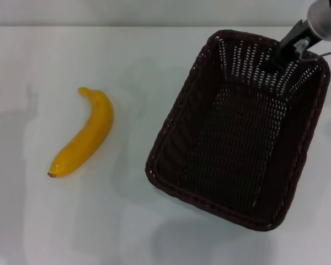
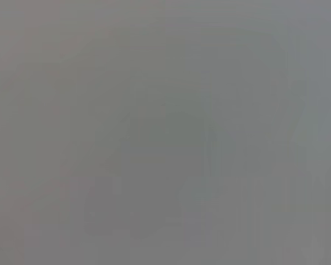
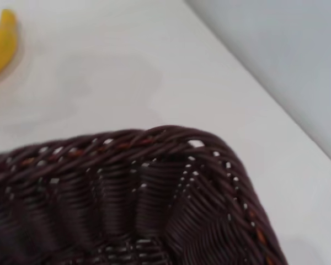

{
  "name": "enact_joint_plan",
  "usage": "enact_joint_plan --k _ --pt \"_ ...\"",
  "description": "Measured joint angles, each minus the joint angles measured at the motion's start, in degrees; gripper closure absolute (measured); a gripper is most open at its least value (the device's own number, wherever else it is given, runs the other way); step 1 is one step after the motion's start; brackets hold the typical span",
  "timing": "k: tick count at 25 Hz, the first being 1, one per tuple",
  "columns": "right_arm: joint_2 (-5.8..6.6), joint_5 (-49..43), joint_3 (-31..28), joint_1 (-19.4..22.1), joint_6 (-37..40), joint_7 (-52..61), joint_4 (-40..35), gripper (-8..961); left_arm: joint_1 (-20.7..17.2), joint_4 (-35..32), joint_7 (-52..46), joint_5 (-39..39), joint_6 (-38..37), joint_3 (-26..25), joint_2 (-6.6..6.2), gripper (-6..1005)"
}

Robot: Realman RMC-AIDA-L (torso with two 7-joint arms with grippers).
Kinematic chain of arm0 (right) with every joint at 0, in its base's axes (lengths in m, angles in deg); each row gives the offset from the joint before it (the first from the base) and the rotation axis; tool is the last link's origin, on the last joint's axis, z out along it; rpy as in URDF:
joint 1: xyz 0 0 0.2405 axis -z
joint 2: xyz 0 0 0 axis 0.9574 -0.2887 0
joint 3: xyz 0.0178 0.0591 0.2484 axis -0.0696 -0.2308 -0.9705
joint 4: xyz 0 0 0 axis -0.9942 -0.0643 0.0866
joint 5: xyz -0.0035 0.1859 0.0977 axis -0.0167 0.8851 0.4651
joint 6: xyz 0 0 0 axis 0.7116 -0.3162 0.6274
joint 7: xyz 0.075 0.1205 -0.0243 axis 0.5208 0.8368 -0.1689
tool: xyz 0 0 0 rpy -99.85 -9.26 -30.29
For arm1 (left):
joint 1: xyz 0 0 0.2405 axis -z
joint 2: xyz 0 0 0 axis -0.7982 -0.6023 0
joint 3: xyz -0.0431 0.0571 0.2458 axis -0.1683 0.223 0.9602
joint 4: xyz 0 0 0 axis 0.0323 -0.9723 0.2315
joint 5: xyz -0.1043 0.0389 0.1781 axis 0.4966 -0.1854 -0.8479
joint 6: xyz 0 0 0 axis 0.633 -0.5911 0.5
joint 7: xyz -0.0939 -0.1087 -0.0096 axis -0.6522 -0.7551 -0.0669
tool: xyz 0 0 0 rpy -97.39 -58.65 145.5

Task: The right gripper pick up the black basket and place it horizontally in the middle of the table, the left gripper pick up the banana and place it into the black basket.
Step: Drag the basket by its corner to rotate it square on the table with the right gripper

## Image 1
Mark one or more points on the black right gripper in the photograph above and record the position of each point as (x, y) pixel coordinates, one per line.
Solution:
(298, 37)

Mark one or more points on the dark brown woven basket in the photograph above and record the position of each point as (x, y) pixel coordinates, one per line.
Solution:
(231, 154)

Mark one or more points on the yellow banana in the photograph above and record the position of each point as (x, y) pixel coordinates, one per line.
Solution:
(93, 129)

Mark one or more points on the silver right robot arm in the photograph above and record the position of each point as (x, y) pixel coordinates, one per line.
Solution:
(324, 16)

